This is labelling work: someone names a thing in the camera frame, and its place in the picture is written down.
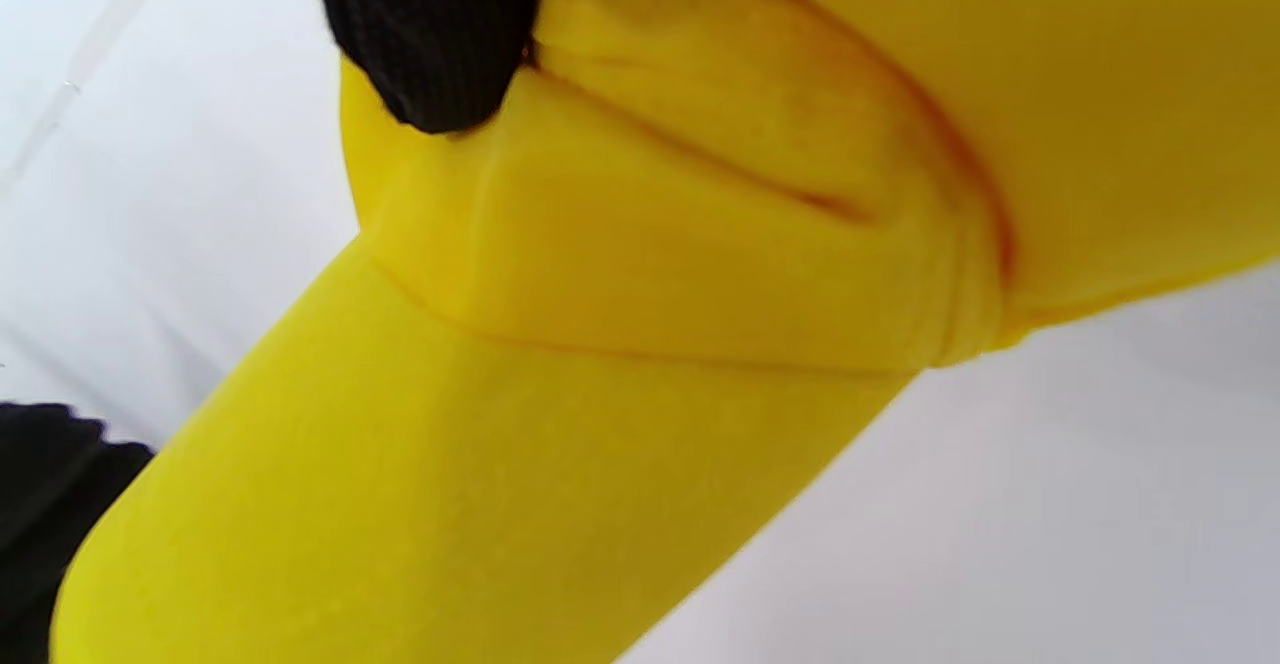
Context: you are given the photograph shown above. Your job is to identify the person's left hand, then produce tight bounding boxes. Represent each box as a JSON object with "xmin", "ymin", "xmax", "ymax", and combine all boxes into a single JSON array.
[{"xmin": 0, "ymin": 402, "xmax": 156, "ymax": 664}]

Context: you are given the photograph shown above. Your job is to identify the person's right hand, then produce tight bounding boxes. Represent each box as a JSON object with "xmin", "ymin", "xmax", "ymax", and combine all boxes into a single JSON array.
[{"xmin": 300, "ymin": 0, "xmax": 542, "ymax": 135}]

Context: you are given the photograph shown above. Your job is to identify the yellow baseball cap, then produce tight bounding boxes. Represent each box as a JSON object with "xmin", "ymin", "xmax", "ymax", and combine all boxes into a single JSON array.
[{"xmin": 50, "ymin": 0, "xmax": 1280, "ymax": 664}]

